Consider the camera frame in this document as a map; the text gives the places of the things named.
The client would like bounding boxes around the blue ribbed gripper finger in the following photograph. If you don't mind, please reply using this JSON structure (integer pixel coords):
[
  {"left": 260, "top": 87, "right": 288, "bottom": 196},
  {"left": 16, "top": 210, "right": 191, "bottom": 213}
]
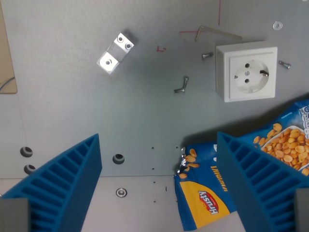
[
  {"left": 0, "top": 133, "right": 103, "bottom": 232},
  {"left": 216, "top": 131, "right": 309, "bottom": 232}
]

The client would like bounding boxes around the blue peanut snack bag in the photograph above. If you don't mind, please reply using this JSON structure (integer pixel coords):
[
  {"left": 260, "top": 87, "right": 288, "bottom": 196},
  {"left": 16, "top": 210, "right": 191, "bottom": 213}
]
[{"left": 173, "top": 98, "right": 309, "bottom": 232}]

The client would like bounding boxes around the brown wooden board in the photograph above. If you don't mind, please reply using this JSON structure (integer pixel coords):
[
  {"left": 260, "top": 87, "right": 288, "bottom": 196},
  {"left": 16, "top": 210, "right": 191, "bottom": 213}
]
[{"left": 0, "top": 2, "right": 18, "bottom": 95}]

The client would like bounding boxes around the metal allen key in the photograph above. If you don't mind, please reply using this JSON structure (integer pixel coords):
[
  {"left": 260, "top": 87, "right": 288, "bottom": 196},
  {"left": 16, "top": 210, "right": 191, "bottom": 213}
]
[{"left": 195, "top": 26, "right": 243, "bottom": 43}]

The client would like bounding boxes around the white wall power socket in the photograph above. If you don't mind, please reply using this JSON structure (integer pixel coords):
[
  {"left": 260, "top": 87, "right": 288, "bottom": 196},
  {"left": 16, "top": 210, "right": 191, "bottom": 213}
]
[{"left": 215, "top": 40, "right": 278, "bottom": 103}]

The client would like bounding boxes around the aluminium bracket block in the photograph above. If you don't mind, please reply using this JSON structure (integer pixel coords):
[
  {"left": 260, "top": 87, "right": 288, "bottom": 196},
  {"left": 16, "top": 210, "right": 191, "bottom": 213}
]
[{"left": 96, "top": 32, "right": 135, "bottom": 74}]

